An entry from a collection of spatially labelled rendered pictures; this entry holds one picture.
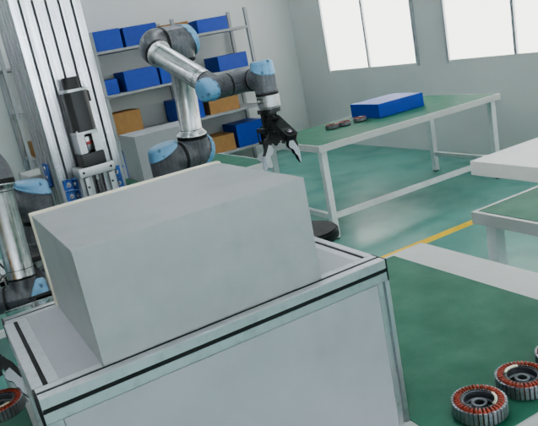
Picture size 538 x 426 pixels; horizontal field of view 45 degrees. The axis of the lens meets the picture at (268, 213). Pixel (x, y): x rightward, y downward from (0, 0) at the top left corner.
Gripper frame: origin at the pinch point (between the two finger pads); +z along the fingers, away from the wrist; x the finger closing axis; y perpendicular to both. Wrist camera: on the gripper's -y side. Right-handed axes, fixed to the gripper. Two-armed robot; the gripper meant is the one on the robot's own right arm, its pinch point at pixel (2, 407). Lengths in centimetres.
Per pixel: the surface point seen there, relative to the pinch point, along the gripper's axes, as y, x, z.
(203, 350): -73, -33, 11
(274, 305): -75, -48, 8
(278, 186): -83, -54, -10
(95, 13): 488, -228, -446
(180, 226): -82, -35, -9
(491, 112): 214, -431, -97
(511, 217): 5, -186, 5
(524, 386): -68, -94, 43
